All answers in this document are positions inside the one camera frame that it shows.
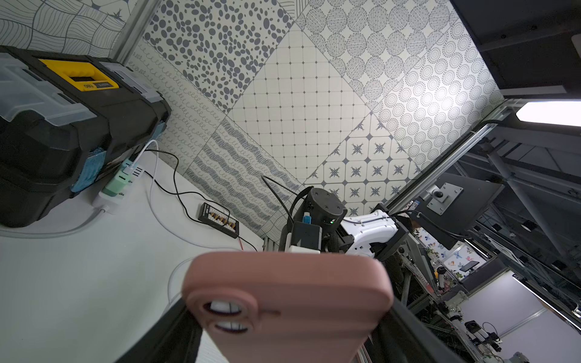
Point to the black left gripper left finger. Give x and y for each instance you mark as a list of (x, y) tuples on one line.
[(175, 338)]

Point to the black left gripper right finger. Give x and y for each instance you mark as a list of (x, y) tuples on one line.
[(401, 337)]

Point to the pink case phone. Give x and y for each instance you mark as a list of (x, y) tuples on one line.
[(287, 307)]

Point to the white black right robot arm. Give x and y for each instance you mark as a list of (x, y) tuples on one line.
[(317, 222)]

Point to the black terminal board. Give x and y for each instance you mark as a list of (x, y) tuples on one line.
[(219, 220)]

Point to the white power strip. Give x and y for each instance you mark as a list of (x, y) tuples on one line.
[(112, 205)]

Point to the green charger plugs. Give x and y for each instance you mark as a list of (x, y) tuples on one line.
[(125, 176)]

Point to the black yellow toolbox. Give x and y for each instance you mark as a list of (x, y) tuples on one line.
[(66, 122)]

